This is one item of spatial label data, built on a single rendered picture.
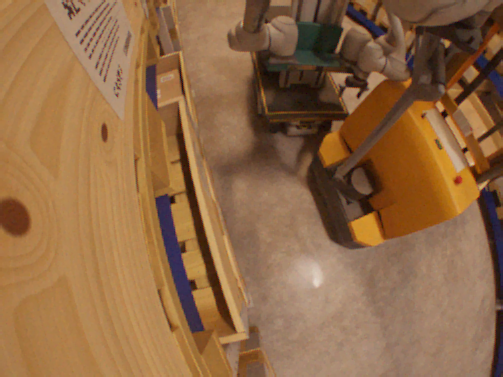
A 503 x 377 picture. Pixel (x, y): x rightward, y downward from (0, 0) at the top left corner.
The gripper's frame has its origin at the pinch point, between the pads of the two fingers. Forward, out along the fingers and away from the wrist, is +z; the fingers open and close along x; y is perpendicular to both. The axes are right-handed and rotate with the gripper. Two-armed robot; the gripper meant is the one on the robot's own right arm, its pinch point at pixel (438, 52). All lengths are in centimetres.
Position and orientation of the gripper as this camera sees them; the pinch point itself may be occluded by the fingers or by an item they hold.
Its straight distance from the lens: 63.7
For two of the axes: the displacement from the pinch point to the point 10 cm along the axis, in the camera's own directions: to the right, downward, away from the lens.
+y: 2.6, -9.5, -1.7
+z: 4.2, -0.5, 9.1
